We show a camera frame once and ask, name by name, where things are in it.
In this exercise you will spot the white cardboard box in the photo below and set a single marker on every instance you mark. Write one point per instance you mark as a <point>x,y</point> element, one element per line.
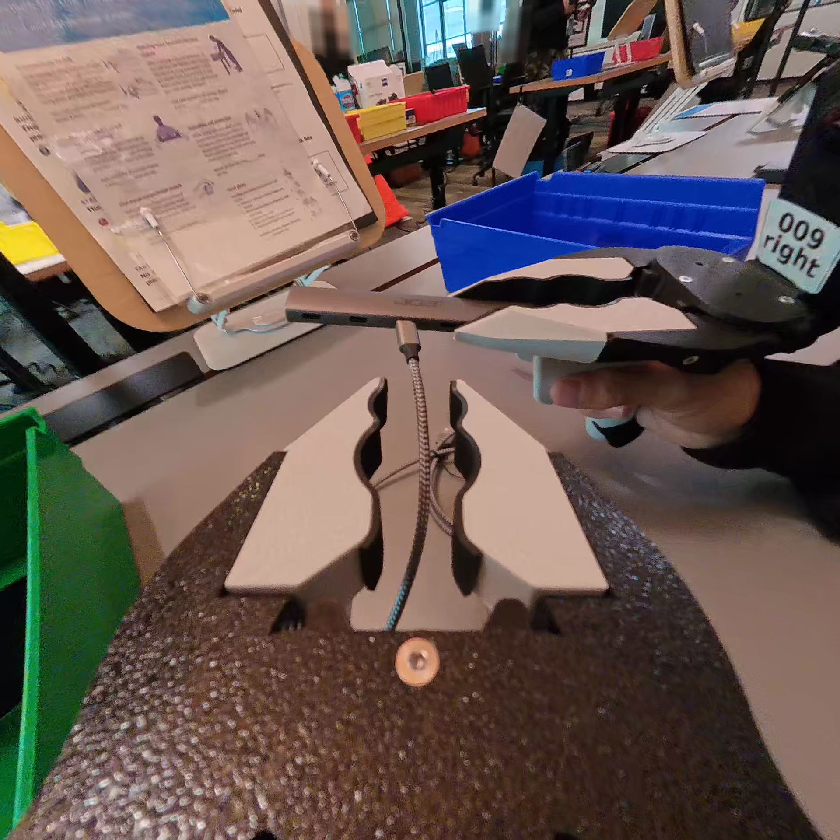
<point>377,82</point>

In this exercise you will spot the orange traffic cone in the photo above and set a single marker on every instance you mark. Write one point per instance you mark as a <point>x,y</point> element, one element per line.
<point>390,203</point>

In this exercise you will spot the white metal stand base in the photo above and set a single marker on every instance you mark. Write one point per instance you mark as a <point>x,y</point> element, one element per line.
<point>223,344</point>

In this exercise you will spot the red plastic bin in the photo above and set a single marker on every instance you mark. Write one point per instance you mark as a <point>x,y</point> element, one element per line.
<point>436,105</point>

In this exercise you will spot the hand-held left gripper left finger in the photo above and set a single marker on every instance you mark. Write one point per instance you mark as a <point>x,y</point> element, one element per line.
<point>302,525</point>

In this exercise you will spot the clear acrylic cover plate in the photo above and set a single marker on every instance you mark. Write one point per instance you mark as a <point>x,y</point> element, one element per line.
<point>262,216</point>

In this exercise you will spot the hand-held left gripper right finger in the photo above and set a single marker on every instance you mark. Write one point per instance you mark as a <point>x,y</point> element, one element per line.
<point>531,525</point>

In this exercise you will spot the dark grey usb hub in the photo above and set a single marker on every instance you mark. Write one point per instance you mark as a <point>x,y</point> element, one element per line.
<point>354,305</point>

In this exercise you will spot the black office chair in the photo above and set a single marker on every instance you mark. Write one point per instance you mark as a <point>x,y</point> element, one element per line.
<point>476,72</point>

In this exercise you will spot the long wooden-top table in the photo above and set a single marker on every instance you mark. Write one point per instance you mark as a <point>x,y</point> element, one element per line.
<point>590,80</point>

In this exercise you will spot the yellow plastic bin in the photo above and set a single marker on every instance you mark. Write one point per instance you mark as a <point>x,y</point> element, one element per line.
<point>380,121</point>

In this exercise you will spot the printed instruction sheet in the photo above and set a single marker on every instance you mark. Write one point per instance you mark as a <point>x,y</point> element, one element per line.
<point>197,98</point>

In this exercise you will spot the white flat panel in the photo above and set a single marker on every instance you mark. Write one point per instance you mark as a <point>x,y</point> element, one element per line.
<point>518,141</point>

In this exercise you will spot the white bottle with blue label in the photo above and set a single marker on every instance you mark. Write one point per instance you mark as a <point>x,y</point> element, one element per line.
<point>342,97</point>

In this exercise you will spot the person's right hand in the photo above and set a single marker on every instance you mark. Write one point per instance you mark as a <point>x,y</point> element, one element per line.
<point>689,407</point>

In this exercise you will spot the blue plastic bin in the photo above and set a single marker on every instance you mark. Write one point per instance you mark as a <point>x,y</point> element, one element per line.
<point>590,210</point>

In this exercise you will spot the wooden-top table with black legs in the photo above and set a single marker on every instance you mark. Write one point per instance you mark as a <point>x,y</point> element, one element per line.
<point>426,128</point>

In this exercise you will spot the green plastic bin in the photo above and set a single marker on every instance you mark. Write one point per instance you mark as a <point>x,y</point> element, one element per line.
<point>72,558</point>

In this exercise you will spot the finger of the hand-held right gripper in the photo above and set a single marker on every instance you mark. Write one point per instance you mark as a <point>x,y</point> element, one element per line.
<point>577,268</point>
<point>558,331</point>

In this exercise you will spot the wooden document stand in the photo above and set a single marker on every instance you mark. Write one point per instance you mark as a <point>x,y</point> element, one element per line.
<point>705,33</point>

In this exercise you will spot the yellow sheet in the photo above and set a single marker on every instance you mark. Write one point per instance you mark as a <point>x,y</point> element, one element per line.
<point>26,243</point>

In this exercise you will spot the small red bin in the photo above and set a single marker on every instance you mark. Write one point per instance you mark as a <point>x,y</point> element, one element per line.
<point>640,51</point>

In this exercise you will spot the small blue bin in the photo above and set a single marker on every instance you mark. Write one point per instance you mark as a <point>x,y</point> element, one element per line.
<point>577,65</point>

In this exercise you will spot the person's right forearm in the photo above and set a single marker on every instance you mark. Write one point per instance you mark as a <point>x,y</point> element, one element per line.
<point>800,426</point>

